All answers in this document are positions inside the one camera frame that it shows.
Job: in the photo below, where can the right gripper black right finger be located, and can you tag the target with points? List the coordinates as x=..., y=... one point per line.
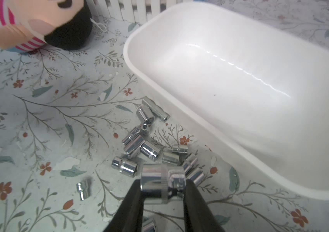
x=197, y=215

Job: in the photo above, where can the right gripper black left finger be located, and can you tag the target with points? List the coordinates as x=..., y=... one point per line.
x=129, y=215

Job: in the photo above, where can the large chrome socket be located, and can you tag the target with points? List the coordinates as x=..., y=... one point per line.
x=161, y=184

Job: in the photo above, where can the white plastic storage box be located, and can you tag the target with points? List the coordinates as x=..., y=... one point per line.
x=257, y=96

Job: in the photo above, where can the chrome socket small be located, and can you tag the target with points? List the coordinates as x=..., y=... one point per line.
x=83, y=189

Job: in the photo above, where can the chrome socket long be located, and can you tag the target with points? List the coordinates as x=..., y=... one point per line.
x=156, y=110

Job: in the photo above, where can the blue white toy crib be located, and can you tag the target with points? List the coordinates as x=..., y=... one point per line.
x=134, y=11

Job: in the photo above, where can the plush doll on table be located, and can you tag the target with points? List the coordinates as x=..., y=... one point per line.
x=28, y=25

